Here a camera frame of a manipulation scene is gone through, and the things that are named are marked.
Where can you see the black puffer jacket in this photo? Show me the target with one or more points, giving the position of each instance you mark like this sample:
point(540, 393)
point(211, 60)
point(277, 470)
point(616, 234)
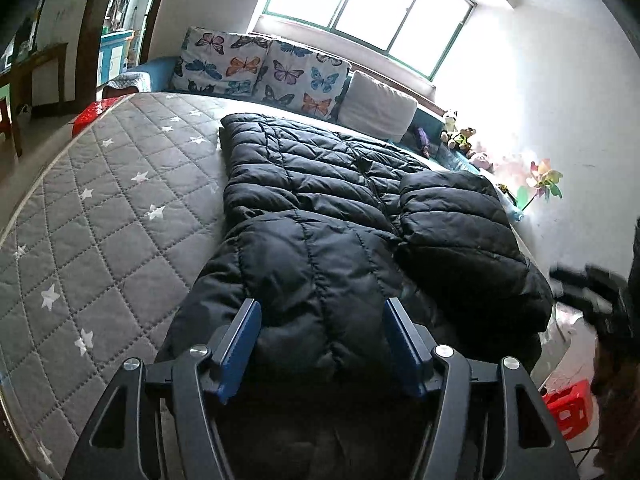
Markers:
point(310, 260)

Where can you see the green framed window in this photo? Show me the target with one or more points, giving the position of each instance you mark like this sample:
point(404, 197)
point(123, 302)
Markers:
point(370, 0)

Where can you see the blue cabinet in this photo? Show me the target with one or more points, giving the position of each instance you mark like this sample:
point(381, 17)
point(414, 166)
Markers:
point(115, 55)

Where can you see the blue sofa bench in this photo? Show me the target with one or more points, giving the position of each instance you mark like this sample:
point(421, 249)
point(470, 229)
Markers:
point(155, 67)

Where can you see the butterfly print pillow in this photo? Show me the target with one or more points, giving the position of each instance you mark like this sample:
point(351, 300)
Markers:
point(300, 80)
point(220, 60)

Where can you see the purple umbrella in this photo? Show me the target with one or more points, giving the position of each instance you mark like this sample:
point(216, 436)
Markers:
point(424, 140)

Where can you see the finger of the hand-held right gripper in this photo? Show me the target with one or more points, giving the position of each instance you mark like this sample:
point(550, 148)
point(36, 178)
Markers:
point(606, 277)
point(570, 282)

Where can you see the clear plastic storage box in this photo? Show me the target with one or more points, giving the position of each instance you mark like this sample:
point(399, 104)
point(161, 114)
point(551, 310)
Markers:
point(510, 205)

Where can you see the pink plush toy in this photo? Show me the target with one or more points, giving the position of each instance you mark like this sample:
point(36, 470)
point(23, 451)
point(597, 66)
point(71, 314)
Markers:
point(481, 160)

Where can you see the panda plush toy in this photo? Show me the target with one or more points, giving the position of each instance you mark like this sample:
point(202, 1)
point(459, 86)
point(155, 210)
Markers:
point(450, 125)

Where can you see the person's right forearm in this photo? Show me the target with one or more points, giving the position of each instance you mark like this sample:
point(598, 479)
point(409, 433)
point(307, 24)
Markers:
point(620, 400)

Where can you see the grey star quilted mat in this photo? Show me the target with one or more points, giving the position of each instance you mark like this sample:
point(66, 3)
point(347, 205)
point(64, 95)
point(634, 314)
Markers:
point(100, 220)

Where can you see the patterned cloth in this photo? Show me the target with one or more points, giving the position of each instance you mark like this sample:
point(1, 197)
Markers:
point(127, 81)

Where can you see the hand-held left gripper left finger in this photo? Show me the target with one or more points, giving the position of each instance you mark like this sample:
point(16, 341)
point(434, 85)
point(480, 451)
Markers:
point(240, 350)

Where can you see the white pillow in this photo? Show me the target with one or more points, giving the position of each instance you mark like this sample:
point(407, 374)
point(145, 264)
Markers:
point(375, 105)

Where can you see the brown door frame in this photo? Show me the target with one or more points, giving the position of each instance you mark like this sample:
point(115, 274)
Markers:
point(90, 35)

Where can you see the red plastic bag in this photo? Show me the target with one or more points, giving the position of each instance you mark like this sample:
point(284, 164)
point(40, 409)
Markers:
point(92, 112)

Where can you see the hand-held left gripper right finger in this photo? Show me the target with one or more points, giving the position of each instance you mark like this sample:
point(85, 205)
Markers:
point(405, 350)

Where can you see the colourful pinwheel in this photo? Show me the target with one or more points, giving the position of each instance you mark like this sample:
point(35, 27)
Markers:
point(542, 180)

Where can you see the wooden table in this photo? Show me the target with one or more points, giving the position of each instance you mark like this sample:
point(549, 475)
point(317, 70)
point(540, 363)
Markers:
point(45, 55)

